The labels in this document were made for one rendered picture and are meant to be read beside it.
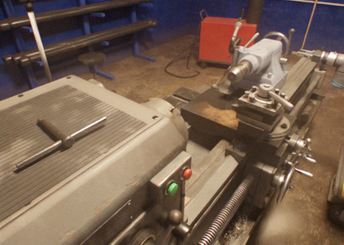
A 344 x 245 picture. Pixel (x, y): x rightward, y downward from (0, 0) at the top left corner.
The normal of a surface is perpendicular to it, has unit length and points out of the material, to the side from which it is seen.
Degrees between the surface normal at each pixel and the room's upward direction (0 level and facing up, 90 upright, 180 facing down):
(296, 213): 0
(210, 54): 90
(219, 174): 36
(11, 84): 90
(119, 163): 45
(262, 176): 90
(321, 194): 0
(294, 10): 90
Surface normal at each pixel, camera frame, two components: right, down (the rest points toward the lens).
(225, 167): 0.46, -0.48
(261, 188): -0.62, 0.43
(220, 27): -0.32, 0.52
